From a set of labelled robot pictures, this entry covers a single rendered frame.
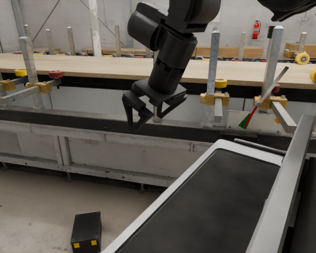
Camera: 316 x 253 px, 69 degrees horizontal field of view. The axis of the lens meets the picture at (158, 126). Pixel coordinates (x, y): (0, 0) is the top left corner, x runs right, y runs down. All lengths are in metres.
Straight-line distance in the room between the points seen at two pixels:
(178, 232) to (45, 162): 1.93
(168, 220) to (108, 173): 1.63
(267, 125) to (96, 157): 1.21
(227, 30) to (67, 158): 7.10
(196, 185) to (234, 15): 8.10
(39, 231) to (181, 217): 1.58
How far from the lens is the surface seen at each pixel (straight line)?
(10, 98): 1.35
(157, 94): 0.43
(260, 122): 1.21
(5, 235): 1.82
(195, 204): 0.22
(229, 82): 1.35
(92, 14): 2.34
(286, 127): 0.93
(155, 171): 1.72
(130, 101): 0.43
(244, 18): 8.30
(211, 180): 0.25
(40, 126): 1.64
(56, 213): 1.82
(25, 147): 2.19
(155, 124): 1.22
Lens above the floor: 1.19
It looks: 24 degrees down
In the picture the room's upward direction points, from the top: straight up
